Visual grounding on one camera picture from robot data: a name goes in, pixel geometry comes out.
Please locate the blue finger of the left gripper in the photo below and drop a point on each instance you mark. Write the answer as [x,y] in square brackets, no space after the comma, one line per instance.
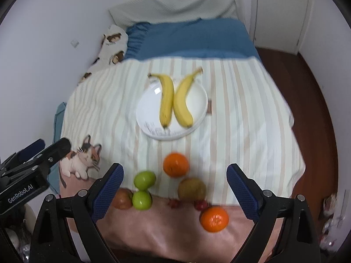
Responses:
[53,154]
[23,155]

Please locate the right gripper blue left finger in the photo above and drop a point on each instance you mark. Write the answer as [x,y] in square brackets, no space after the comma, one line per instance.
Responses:
[90,205]

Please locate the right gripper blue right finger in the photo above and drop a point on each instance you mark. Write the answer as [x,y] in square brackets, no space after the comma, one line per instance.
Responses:
[259,206]

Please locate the red apple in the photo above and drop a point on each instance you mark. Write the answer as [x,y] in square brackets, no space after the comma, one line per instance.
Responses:
[123,199]

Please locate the orange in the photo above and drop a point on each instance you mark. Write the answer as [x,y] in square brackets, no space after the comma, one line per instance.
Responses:
[214,219]
[176,165]

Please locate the green apple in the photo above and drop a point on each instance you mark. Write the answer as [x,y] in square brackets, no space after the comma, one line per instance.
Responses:
[144,180]
[142,200]

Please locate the cherry tomato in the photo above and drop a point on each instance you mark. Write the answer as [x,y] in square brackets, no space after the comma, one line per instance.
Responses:
[201,205]
[174,203]

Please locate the brown pear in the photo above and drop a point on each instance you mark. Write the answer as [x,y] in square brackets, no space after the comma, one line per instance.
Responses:
[191,190]

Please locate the yellow banana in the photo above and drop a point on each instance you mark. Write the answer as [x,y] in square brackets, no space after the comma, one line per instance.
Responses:
[181,111]
[167,86]

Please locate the striped cat print cloth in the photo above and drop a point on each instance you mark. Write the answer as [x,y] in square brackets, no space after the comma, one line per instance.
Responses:
[248,123]

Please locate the white ceramic plate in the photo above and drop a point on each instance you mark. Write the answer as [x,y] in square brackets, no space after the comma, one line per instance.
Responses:
[147,112]

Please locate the bear print pillow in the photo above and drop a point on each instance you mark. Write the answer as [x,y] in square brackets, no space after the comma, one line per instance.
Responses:
[112,51]

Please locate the blue quilt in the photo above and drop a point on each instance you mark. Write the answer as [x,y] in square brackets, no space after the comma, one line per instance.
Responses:
[214,38]

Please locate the white door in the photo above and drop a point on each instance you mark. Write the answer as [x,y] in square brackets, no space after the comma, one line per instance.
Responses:
[279,24]

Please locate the grey white pillow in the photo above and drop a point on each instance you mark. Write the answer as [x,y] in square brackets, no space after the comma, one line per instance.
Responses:
[173,11]

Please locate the wall socket left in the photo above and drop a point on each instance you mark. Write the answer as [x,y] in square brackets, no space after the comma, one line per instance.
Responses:
[75,43]

